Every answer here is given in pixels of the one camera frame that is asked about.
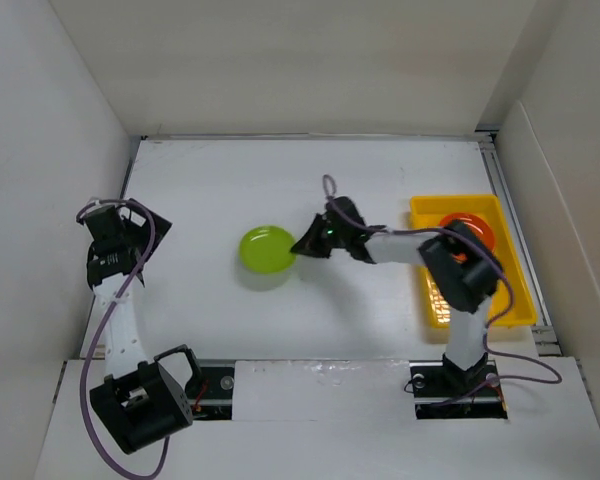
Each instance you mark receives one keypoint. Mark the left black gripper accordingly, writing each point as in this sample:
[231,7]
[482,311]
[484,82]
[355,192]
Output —
[145,229]

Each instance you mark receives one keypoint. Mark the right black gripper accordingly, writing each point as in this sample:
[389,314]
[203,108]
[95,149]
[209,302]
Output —
[313,242]

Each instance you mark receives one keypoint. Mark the green plate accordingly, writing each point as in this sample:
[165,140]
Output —
[267,250]

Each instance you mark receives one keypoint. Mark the orange plate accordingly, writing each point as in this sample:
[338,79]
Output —
[477,225]

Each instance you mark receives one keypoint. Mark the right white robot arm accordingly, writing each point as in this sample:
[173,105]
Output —
[463,269]

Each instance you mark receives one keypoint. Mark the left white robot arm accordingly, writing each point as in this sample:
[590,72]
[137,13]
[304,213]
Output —
[142,399]

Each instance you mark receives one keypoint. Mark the yellow plastic bin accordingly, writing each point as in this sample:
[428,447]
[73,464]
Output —
[427,211]

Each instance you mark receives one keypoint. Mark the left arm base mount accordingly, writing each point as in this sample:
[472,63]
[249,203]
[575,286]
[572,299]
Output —
[209,389]

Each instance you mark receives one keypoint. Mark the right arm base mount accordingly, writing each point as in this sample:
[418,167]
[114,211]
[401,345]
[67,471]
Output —
[437,397]

